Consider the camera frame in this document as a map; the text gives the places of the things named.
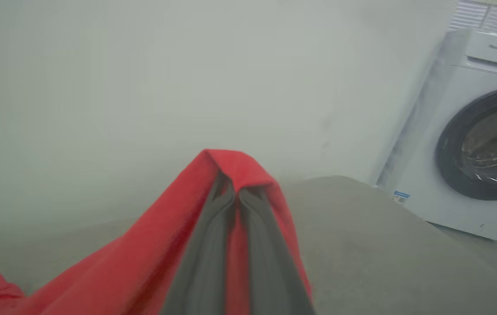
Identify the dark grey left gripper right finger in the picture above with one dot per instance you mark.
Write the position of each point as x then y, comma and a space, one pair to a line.
270, 271

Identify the grey fabric sofa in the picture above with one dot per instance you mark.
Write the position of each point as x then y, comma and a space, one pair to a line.
384, 262

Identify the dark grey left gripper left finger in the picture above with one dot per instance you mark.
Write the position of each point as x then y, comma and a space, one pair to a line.
206, 258

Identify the red sleeveless jersey white trim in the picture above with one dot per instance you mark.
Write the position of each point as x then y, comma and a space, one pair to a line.
134, 267

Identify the white slatted vent grille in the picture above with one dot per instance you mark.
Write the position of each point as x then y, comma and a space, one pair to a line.
489, 17

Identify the dark round washing machine door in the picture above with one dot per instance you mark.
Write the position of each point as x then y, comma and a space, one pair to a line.
454, 153

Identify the blue white energy label sticker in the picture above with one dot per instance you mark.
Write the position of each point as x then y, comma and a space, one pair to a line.
401, 197

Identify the white front-load washing machine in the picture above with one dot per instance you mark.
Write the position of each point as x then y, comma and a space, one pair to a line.
428, 175

